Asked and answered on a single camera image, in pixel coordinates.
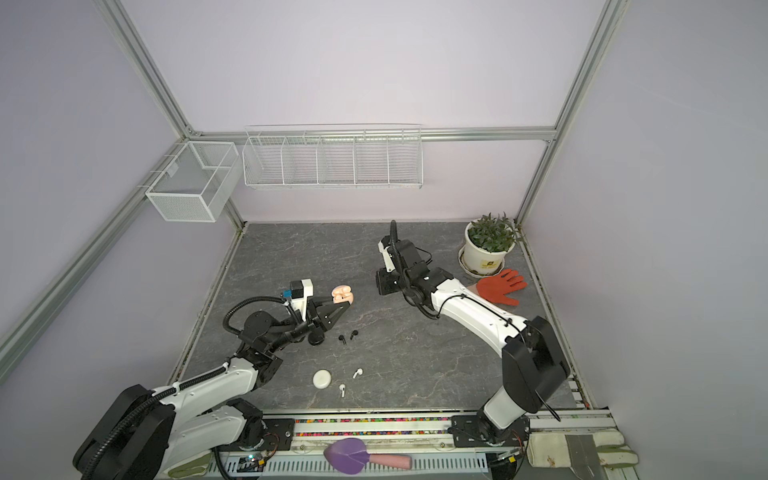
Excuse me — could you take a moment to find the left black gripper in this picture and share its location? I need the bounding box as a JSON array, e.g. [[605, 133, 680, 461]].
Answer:
[[267, 295, 349, 354]]

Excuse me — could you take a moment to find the pink earbud charging case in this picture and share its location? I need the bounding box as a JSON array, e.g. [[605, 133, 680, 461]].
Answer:
[[331, 285, 354, 303]]

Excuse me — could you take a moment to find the black earbud charging case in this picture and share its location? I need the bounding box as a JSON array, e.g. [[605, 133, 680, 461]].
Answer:
[[307, 331, 325, 346]]

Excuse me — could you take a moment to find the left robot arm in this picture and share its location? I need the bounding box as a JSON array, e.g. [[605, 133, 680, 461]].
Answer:
[[73, 286, 354, 479]]

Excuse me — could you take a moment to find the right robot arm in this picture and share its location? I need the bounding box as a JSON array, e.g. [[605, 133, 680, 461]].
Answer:
[[376, 221, 571, 445]]

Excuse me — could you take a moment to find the white earbud charging case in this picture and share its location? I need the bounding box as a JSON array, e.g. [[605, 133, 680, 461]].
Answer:
[[312, 369, 332, 390]]

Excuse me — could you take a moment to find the white plant pot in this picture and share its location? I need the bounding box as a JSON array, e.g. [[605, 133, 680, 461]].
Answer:
[[458, 223, 516, 278]]

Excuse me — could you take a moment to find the red rubber glove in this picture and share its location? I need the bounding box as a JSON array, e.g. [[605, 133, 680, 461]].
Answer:
[[469, 269, 528, 307]]

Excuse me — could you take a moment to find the green potted plant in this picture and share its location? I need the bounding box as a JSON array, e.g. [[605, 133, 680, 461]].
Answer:
[[468, 213, 519, 253]]

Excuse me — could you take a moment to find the white mesh box basket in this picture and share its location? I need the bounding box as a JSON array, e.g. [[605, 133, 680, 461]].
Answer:
[[146, 141, 243, 223]]

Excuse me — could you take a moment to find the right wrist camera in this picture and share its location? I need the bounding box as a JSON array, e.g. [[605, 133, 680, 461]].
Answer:
[[378, 236, 396, 272]]

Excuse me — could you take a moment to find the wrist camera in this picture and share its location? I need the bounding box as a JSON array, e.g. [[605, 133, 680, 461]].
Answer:
[[378, 236, 396, 272], [282, 279, 314, 323]]

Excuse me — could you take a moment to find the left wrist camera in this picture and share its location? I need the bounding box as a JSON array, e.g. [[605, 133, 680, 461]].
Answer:
[[282, 279, 314, 323]]

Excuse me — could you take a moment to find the white wire shelf basket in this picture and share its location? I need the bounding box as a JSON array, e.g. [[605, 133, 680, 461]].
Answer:
[[242, 123, 424, 189]]

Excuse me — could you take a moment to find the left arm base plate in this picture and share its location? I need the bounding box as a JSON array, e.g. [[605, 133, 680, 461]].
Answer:
[[237, 418, 295, 452]]

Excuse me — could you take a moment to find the purple scoop pink handle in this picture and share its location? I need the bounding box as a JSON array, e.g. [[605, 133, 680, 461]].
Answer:
[[323, 437, 412, 475]]

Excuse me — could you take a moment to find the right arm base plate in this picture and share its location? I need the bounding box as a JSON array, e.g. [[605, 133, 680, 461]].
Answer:
[[448, 414, 530, 448]]

